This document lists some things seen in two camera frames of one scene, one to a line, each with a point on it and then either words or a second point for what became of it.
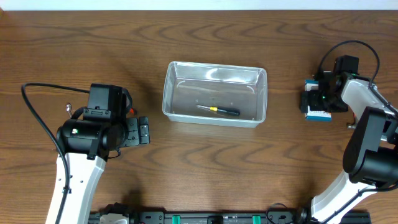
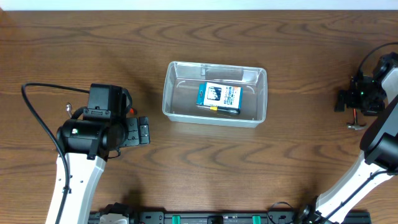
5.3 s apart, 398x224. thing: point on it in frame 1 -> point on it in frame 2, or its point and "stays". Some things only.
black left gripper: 134,132 stays
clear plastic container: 188,84 stays
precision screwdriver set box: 315,116 -> 219,95
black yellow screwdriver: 232,112 stays
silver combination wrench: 69,108 stays
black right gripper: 310,101 -> 347,100
